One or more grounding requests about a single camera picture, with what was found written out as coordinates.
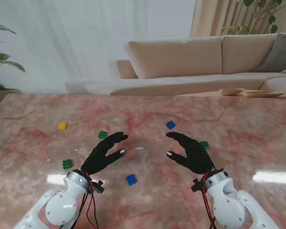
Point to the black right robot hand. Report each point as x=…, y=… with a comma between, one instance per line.
x=197, y=157

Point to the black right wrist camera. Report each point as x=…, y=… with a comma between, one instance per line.
x=196, y=187

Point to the blue toy brick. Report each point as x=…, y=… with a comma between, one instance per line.
x=131, y=179
x=170, y=124

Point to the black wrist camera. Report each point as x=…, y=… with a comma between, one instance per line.
x=99, y=187
x=196, y=187

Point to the green leafy potted plant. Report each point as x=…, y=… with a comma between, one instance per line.
x=4, y=56

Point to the grey cushion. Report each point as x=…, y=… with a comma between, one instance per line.
x=278, y=55

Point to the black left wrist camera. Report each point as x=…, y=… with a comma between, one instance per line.
x=99, y=187

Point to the beige sofa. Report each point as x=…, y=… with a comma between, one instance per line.
x=176, y=57

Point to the white sheer curtain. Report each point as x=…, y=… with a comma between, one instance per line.
x=85, y=35

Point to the shallow wooden plate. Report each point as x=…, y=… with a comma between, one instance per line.
x=262, y=94

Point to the green toy brick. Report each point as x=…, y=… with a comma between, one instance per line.
x=67, y=164
x=205, y=144
x=102, y=134

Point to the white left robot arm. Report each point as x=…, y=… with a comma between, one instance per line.
x=62, y=207

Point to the yellow toy brick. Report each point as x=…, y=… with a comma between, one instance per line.
x=62, y=126

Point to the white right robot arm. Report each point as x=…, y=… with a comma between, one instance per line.
x=228, y=207

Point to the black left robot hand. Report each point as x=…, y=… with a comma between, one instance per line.
x=97, y=157

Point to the grey plant pot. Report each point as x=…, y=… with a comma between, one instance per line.
x=2, y=95

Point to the wooden bowl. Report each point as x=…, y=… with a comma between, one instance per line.
x=231, y=91

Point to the tall leafy tree plant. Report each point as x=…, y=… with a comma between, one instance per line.
x=274, y=29

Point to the beige curtain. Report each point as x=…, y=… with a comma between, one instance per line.
x=205, y=19

